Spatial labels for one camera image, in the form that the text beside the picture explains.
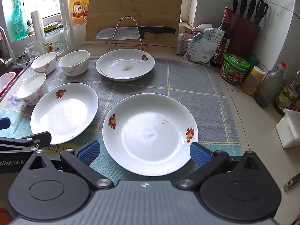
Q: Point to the gold binder clip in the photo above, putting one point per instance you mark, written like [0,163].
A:
[190,28]

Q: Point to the white printed plastic bag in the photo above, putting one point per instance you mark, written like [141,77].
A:
[201,46]

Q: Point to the bottle with red label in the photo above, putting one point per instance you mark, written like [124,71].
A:
[295,105]

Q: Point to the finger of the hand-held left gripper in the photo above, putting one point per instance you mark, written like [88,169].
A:
[39,139]
[4,123]

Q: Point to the white plate with fruit print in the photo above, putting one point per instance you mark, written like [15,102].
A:
[63,114]

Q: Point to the dark red knife block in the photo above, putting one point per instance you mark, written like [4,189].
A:
[243,37]

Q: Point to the glass bottle with red cap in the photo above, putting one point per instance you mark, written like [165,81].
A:
[268,89]

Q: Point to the bamboo cutting board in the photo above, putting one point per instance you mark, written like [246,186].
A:
[133,7]

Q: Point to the oil bottle with green label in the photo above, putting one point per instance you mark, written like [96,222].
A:
[284,98]

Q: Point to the orange and white packet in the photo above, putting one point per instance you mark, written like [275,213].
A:
[182,44]

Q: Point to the metal faucet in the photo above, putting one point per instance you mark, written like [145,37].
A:
[6,44]

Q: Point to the white plate with brown speck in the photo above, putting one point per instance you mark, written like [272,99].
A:
[150,136]

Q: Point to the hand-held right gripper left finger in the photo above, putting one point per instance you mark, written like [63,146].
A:
[89,151]

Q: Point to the white plate with brown stain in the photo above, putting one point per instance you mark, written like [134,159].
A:
[121,63]

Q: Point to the green lidded sauce jar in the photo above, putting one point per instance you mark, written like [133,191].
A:
[234,72]

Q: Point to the dark soy sauce bottle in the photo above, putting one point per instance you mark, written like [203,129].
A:
[222,49]

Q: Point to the red plastic basin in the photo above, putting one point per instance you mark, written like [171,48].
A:
[5,82]

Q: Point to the white bowl with pink flowers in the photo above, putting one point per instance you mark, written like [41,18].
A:
[30,91]
[73,65]
[44,63]

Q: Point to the white plastic seasoning box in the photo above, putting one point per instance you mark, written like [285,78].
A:
[287,131]

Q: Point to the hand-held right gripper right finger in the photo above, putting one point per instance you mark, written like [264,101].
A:
[200,153]

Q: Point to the grey checked cloth mat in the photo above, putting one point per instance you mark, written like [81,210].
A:
[187,86]

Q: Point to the green binder clip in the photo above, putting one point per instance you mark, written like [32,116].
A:
[198,36]

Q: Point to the glass jar with dark lid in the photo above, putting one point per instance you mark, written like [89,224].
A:
[54,42]

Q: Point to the yellow lidded spice jar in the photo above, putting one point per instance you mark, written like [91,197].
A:
[252,83]

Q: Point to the black kitchen scissors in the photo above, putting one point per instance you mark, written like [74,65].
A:
[261,10]

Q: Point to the orange cooking wine jug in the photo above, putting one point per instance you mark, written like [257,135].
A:
[78,4]

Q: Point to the green dish soap bottle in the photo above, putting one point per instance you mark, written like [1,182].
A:
[18,23]

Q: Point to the clear glass mug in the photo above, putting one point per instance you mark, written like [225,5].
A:
[32,49]

